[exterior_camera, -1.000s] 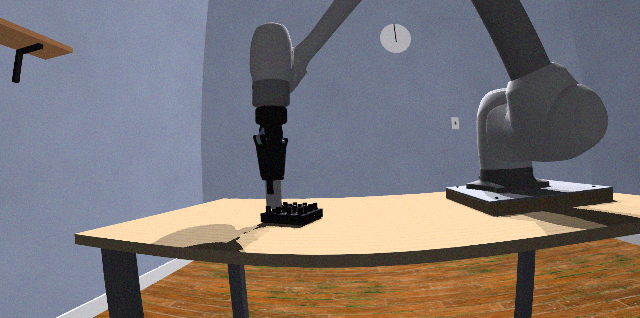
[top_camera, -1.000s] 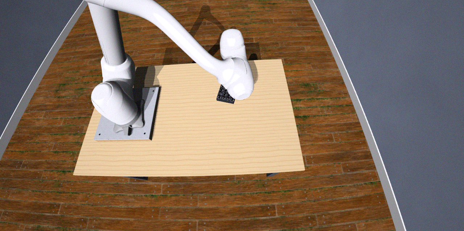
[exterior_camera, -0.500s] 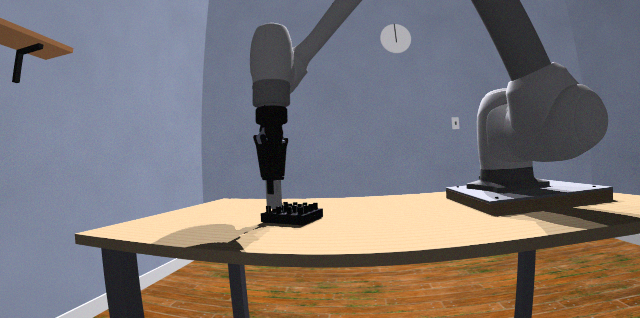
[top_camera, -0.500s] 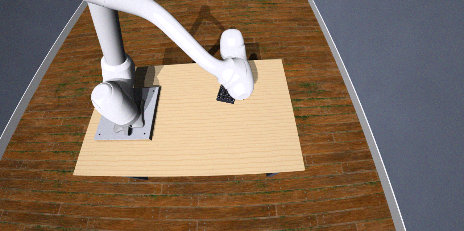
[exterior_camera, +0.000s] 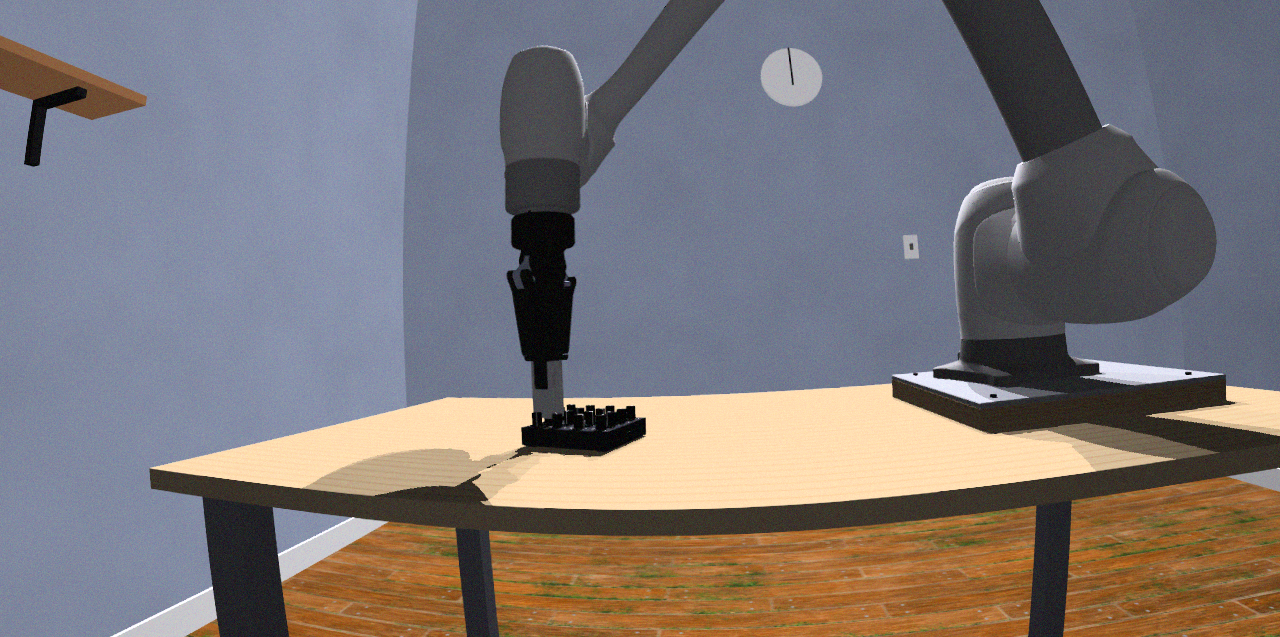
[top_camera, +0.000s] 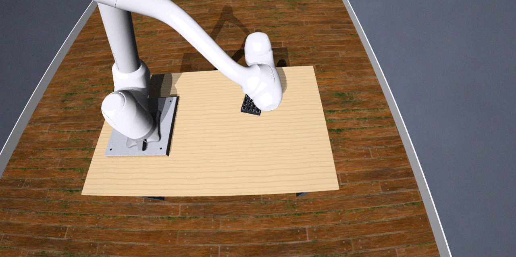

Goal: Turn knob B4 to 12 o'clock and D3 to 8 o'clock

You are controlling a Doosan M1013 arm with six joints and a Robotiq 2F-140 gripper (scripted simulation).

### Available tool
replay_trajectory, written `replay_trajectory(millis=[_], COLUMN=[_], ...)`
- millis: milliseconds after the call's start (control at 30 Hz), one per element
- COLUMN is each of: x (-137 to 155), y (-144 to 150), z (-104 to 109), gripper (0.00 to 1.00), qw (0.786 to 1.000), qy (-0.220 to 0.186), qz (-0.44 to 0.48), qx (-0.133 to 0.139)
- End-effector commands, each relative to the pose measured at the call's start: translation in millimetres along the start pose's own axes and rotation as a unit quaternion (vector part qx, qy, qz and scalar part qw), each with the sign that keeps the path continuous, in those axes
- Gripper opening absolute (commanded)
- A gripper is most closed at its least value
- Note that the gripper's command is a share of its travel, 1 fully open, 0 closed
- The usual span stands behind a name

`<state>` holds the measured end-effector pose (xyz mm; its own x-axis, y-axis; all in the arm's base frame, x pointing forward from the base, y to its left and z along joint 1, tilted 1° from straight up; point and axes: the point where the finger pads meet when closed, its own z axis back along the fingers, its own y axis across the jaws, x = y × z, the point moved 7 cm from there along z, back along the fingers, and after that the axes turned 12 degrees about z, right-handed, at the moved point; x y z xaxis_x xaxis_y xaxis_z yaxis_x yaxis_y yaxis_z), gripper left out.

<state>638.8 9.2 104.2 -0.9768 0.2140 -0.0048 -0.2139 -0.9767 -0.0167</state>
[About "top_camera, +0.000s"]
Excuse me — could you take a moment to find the black knob box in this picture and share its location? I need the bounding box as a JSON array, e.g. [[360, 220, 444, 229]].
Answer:
[[241, 94, 261, 116]]

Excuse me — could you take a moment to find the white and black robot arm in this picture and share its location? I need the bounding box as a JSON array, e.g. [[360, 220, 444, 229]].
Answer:
[[93, 0, 283, 152]]

